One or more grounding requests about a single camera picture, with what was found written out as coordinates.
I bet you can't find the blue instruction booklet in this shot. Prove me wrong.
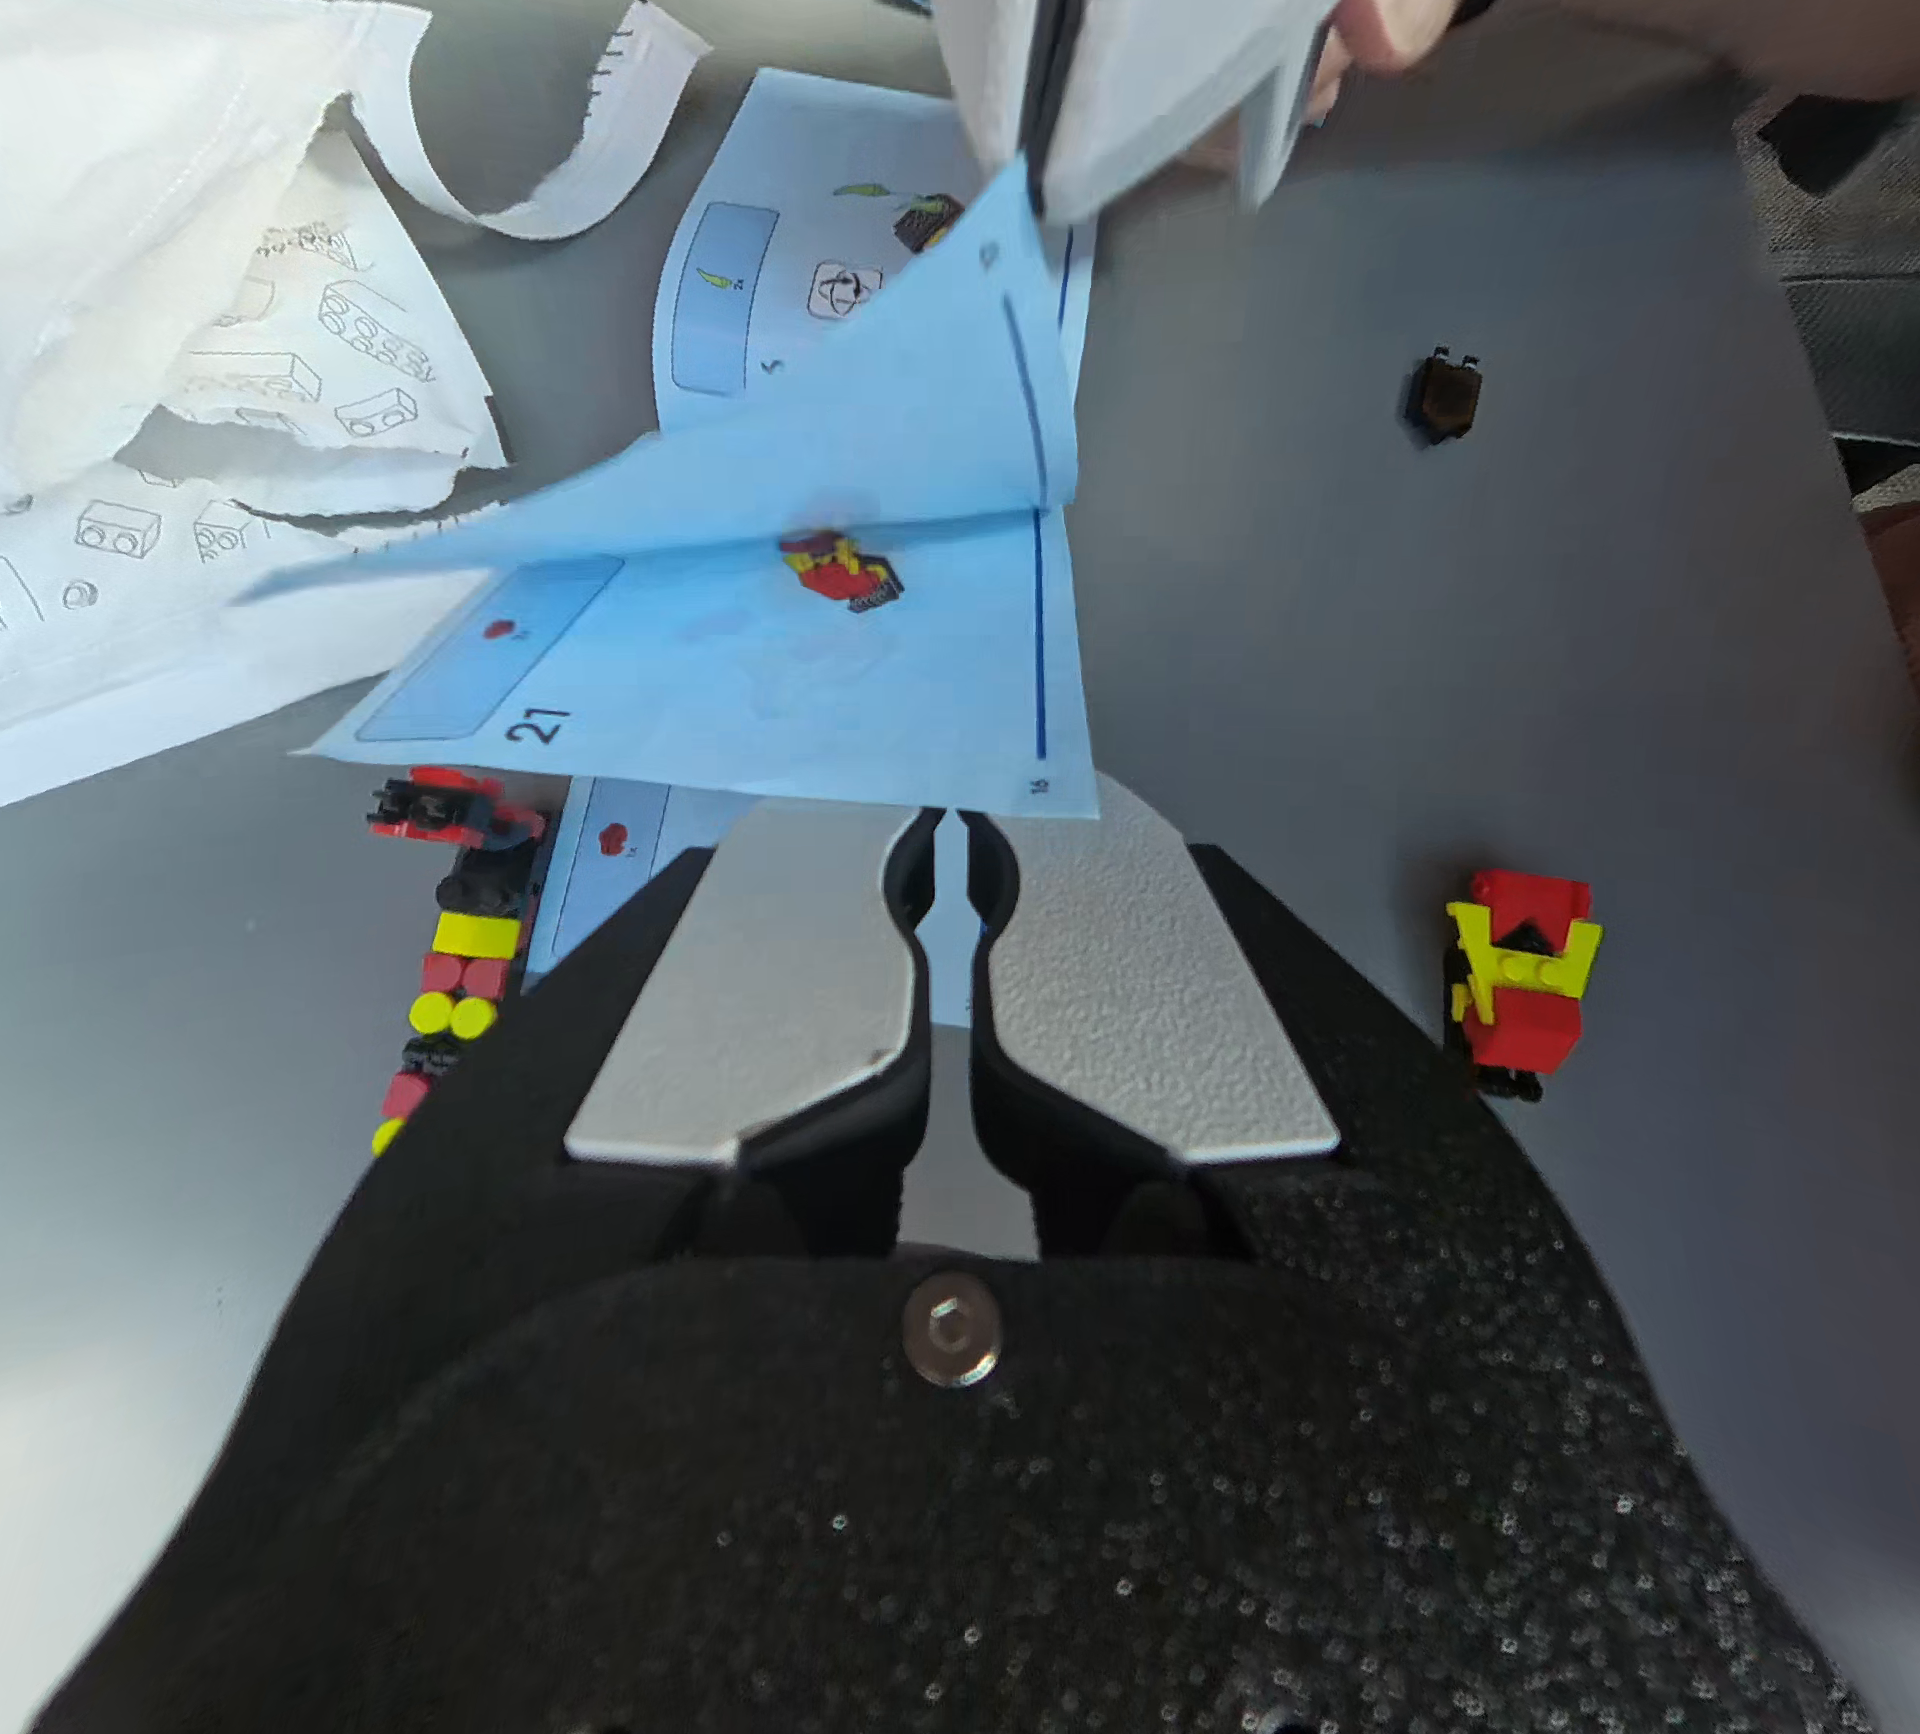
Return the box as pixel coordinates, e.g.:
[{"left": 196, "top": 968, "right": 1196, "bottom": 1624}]
[{"left": 232, "top": 67, "right": 1105, "bottom": 1032}]

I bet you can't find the dark brown brick piece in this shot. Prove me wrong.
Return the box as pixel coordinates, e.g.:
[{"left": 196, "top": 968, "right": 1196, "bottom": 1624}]
[{"left": 1407, "top": 345, "right": 1490, "bottom": 449}]

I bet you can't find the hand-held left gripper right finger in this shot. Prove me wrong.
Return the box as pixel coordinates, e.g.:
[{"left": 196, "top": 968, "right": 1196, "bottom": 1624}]
[{"left": 961, "top": 775, "right": 1345, "bottom": 1171}]

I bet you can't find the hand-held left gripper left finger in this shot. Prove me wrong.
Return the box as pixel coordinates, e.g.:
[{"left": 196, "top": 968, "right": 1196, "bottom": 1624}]
[{"left": 562, "top": 800, "right": 949, "bottom": 1171}]

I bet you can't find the torn white paper bag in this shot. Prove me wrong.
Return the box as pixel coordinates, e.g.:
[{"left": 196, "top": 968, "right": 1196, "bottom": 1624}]
[{"left": 0, "top": 0, "right": 714, "bottom": 810}]

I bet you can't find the black red yellow brick leg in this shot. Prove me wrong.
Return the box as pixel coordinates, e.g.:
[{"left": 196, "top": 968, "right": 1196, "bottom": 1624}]
[{"left": 367, "top": 764, "right": 552, "bottom": 1161}]

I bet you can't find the red and yellow brick assembly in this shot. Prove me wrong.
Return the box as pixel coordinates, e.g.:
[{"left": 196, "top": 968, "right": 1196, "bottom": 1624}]
[{"left": 1440, "top": 866, "right": 1607, "bottom": 1106}]

